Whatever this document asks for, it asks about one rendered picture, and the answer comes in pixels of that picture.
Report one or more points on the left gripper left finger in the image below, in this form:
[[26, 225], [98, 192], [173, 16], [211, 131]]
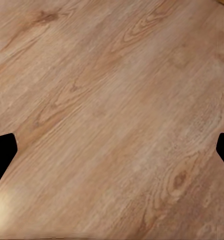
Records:
[[8, 149]]

